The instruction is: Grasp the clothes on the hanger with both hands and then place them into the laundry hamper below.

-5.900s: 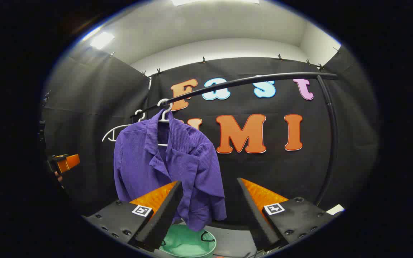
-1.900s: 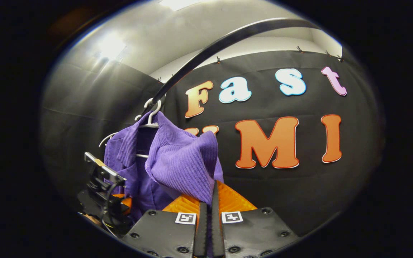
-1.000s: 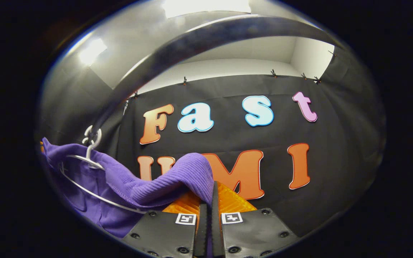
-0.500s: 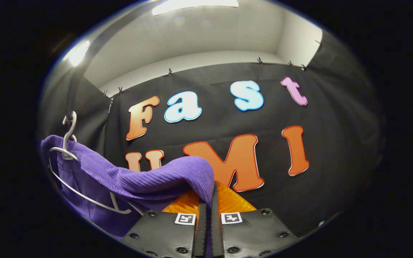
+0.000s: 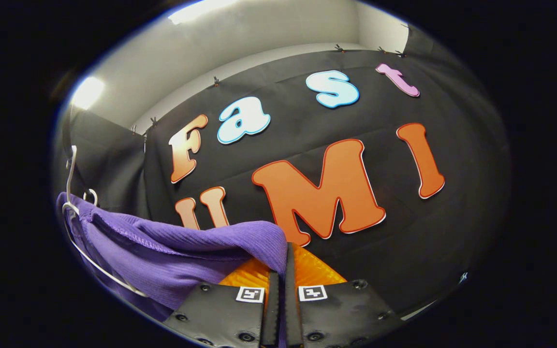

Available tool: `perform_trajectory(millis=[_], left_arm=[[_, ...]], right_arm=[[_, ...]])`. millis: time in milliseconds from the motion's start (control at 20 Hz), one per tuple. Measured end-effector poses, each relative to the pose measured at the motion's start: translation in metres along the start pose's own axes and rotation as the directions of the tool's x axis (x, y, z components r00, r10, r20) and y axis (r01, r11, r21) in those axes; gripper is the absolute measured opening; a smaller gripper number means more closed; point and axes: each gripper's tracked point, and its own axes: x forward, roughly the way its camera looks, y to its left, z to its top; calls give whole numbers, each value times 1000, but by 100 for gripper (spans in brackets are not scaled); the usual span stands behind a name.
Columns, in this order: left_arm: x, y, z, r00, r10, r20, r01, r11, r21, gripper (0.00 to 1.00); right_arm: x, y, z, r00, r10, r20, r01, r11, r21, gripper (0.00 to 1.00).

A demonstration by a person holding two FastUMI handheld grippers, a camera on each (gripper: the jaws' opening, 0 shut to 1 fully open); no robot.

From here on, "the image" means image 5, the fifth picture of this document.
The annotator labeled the black backdrop cloth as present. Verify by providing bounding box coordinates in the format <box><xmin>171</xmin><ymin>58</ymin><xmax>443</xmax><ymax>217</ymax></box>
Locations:
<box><xmin>51</xmin><ymin>24</ymin><xmax>513</xmax><ymax>319</ymax></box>

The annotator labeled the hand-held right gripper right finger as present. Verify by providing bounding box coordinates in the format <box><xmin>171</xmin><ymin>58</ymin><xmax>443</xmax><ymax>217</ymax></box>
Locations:
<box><xmin>284</xmin><ymin>243</ymin><xmax>406</xmax><ymax>348</ymax></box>

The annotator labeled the row of black clips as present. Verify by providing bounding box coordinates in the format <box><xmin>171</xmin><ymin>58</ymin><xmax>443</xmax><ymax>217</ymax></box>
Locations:
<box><xmin>130</xmin><ymin>23</ymin><xmax>412</xmax><ymax>137</ymax></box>

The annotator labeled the purple shirt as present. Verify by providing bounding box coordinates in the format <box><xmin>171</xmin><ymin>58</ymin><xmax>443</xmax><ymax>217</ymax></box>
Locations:
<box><xmin>56</xmin><ymin>192</ymin><xmax>289</xmax><ymax>348</ymax></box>

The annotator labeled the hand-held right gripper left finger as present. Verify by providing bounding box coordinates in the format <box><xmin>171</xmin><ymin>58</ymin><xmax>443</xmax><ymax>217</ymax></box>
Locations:
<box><xmin>161</xmin><ymin>256</ymin><xmax>280</xmax><ymax>348</ymax></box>

